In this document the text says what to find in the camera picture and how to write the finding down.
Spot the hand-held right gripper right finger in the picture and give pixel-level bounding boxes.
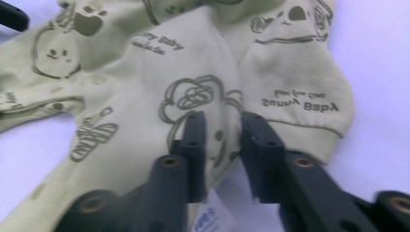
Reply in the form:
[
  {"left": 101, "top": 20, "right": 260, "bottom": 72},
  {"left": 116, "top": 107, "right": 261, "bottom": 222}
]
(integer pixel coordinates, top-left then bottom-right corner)
[{"left": 240, "top": 110, "right": 288, "bottom": 205}]

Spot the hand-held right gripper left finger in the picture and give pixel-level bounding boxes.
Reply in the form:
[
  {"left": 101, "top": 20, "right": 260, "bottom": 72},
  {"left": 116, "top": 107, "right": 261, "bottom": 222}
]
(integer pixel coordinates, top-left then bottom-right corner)
[{"left": 169, "top": 110, "right": 208, "bottom": 205}]

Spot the green printed baby romper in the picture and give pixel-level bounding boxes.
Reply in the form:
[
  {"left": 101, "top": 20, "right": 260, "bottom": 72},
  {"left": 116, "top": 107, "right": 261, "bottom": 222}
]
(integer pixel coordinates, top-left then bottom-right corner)
[{"left": 0, "top": 0, "right": 356, "bottom": 232}]

